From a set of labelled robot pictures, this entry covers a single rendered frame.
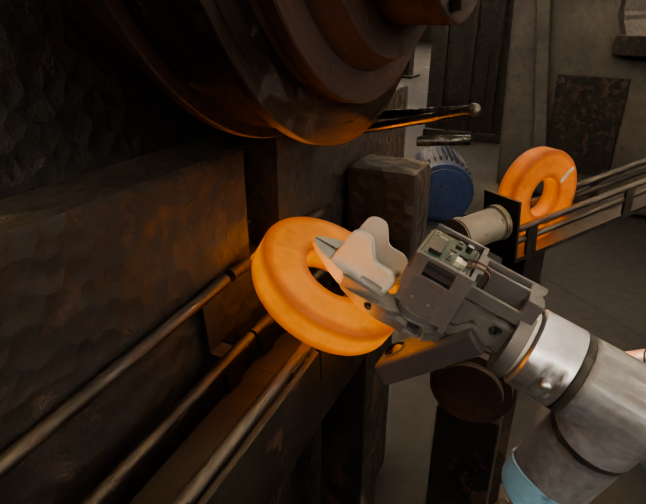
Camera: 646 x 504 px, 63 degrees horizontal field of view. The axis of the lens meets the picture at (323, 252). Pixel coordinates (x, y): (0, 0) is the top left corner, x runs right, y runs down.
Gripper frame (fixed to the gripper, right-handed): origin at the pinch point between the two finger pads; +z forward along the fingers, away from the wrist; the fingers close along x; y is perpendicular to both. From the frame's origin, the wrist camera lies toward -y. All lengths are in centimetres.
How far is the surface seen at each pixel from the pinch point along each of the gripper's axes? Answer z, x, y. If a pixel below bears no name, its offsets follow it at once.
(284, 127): 2.6, 11.6, 14.8
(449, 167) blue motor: 13, -201, -54
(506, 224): -15.4, -38.7, -3.5
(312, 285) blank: -1.8, 5.5, -0.2
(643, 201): -36, -69, 1
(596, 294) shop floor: -63, -161, -59
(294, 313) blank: -2.1, 8.9, -1.1
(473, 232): -11.7, -33.1, -4.9
